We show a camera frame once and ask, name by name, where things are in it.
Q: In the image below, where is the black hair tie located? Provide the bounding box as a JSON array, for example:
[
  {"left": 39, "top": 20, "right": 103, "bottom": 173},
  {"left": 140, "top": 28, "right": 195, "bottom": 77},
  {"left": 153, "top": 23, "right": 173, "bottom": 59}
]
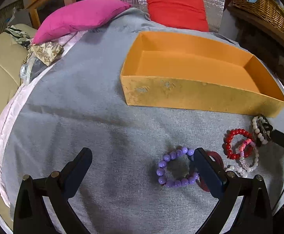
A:
[{"left": 257, "top": 114, "right": 274, "bottom": 147}]

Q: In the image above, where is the pink coil hair tie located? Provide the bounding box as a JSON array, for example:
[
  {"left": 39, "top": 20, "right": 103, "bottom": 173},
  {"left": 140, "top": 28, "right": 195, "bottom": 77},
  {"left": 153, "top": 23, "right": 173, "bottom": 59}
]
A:
[{"left": 238, "top": 138, "right": 253, "bottom": 153}]

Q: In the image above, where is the dark red hair tie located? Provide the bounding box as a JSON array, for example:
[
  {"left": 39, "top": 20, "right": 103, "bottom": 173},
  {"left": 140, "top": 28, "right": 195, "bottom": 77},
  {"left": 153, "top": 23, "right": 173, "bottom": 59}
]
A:
[{"left": 195, "top": 151, "right": 225, "bottom": 192}]

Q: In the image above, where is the purple bead bracelet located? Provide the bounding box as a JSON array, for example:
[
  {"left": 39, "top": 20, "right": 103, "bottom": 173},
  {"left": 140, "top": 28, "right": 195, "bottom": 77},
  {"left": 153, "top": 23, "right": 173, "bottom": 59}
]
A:
[{"left": 156, "top": 146, "right": 200, "bottom": 188}]

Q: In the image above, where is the wooden shelf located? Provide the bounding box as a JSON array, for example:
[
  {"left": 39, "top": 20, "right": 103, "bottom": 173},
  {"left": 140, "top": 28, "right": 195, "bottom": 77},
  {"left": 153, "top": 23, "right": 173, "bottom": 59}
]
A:
[{"left": 225, "top": 4, "right": 284, "bottom": 96}]

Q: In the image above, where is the pink bed sheet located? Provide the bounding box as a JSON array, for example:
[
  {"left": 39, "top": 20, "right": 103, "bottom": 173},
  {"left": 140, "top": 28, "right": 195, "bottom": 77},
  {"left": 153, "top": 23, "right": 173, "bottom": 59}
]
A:
[{"left": 0, "top": 30, "right": 88, "bottom": 208}]

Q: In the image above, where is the grey blanket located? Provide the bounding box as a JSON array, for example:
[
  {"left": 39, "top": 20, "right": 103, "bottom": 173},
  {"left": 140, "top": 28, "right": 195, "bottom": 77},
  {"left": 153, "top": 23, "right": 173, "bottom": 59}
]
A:
[{"left": 2, "top": 8, "right": 284, "bottom": 233}]

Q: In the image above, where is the orange cardboard box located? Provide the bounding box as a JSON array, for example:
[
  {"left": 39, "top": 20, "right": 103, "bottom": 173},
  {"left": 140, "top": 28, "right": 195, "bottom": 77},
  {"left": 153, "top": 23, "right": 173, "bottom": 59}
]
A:
[{"left": 120, "top": 32, "right": 284, "bottom": 117}]

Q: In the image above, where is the wicker basket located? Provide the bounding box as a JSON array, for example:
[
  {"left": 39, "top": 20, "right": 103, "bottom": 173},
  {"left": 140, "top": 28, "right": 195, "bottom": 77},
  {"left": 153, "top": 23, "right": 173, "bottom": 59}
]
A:
[{"left": 232, "top": 0, "right": 284, "bottom": 33}]

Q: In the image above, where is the patterned gold cloth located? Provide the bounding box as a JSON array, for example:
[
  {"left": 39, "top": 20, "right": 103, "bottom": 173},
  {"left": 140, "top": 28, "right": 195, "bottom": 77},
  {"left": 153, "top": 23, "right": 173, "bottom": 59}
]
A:
[{"left": 31, "top": 42, "right": 64, "bottom": 66}]

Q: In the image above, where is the red pillow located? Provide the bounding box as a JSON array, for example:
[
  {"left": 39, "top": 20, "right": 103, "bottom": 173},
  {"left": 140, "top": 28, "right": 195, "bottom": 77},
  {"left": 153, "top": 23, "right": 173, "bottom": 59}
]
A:
[{"left": 147, "top": 0, "right": 209, "bottom": 32}]

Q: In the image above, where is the magenta pillow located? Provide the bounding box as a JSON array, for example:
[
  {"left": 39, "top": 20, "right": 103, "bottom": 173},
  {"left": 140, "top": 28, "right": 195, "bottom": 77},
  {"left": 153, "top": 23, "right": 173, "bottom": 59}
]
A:
[{"left": 33, "top": 0, "right": 131, "bottom": 44}]

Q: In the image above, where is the red bead bracelet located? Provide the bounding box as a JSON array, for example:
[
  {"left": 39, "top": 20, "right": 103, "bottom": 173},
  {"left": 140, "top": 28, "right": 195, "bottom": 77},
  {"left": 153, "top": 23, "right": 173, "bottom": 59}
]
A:
[{"left": 223, "top": 128, "right": 255, "bottom": 161}]

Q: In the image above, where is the pink white bead bracelet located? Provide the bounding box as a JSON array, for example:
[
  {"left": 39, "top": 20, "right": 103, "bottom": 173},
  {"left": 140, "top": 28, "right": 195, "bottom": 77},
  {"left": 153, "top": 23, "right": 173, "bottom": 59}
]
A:
[{"left": 225, "top": 140, "right": 260, "bottom": 179}]

